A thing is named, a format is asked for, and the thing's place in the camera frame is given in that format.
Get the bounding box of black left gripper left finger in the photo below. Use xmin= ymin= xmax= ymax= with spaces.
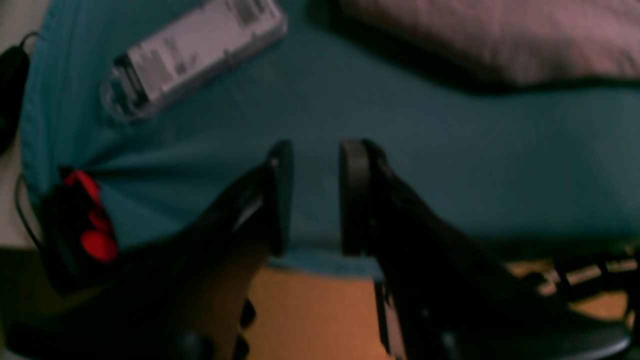
xmin=125 ymin=140 xmax=294 ymax=360

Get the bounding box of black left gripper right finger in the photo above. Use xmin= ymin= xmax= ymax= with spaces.
xmin=339 ymin=139 xmax=551 ymax=360

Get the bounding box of pink T-shirt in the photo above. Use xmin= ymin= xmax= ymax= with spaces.
xmin=339 ymin=0 xmax=639 ymax=87

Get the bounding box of black red clamp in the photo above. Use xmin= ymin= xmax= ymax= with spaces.
xmin=40 ymin=166 xmax=121 ymax=294

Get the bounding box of blue table cloth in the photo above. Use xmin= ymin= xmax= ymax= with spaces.
xmin=21 ymin=0 xmax=639 ymax=278

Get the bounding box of clear plastic package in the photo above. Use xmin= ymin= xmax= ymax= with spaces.
xmin=100 ymin=0 xmax=288 ymax=122

